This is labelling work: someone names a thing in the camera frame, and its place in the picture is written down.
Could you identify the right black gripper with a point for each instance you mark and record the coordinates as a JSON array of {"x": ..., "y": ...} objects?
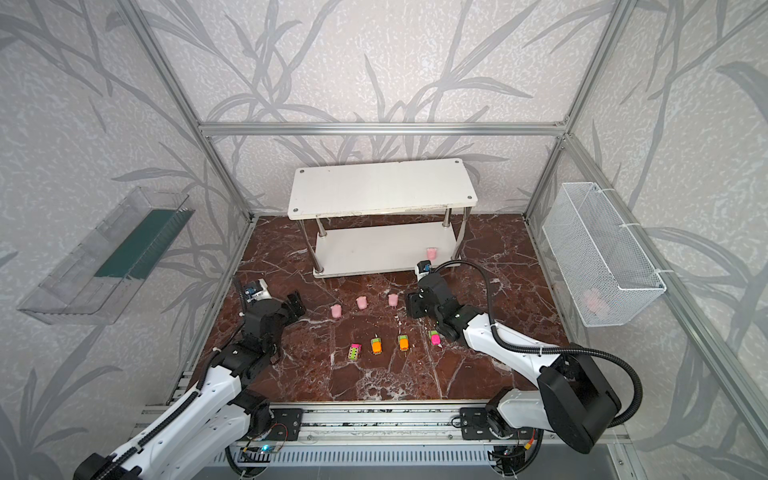
[{"x": 420, "y": 300}]

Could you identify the pink item in basket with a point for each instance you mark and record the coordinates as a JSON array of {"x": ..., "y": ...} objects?
[{"x": 595, "y": 303}]

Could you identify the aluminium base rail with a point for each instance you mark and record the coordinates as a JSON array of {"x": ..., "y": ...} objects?
[{"x": 388, "y": 423}]

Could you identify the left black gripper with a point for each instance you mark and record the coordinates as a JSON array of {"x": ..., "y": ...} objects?
[{"x": 287, "y": 308}]

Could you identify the orange toy car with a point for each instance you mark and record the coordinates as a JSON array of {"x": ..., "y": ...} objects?
[
  {"x": 403, "y": 342},
  {"x": 376, "y": 346}
]

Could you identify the white two-tier shelf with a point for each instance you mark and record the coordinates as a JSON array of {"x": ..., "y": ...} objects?
[{"x": 375, "y": 189}]

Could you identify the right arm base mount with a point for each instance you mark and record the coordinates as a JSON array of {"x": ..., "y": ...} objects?
[{"x": 475, "y": 425}]

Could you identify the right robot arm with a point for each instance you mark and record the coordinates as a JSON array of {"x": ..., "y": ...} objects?
[{"x": 573, "y": 398}]

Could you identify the clear plastic wall bin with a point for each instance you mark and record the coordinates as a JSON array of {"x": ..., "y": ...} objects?
[{"x": 94, "y": 284}]

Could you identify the white wire mesh basket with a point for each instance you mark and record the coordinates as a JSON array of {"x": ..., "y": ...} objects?
[{"x": 595, "y": 247}]

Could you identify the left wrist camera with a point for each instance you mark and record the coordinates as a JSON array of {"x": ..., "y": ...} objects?
[{"x": 256, "y": 291}]

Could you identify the orange toy car right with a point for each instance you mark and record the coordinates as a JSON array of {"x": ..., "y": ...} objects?
[{"x": 403, "y": 342}]

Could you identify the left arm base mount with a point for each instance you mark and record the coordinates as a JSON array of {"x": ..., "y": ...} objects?
[{"x": 284, "y": 427}]

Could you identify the orange toy car left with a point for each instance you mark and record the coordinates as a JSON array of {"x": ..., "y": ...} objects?
[{"x": 376, "y": 346}]

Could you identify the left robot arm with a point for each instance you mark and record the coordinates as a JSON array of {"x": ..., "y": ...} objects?
[{"x": 217, "y": 411}]

